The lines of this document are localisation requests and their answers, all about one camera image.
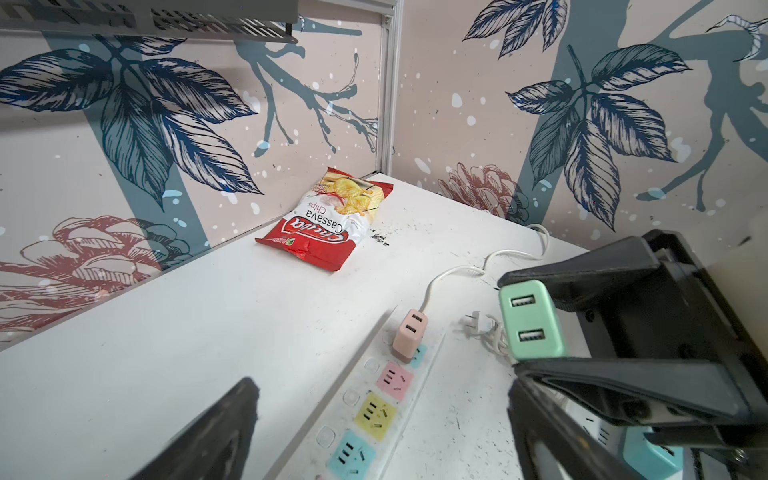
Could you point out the red cassava chips bag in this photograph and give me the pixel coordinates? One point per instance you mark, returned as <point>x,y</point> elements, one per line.
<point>330,220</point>

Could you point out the white long power strip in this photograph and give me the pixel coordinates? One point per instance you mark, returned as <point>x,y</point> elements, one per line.
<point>354,431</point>

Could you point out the green usb charger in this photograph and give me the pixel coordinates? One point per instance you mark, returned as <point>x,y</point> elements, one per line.
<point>530,320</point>

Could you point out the pink usb charger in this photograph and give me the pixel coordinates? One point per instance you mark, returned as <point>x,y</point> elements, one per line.
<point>409,335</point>

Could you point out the white square power socket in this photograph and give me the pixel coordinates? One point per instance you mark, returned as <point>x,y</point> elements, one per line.
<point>607,435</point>

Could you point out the black hanging wire basket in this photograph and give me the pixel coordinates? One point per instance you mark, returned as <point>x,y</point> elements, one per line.
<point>266,21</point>

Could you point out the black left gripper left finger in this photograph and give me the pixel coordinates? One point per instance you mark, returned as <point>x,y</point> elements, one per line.
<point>216,444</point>

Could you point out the teal usb charger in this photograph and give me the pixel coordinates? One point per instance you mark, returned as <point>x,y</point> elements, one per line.
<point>649,460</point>

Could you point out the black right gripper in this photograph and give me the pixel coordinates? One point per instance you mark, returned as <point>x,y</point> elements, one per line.
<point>667,351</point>

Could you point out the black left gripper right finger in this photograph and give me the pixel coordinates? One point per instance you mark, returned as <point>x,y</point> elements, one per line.
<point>547,440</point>

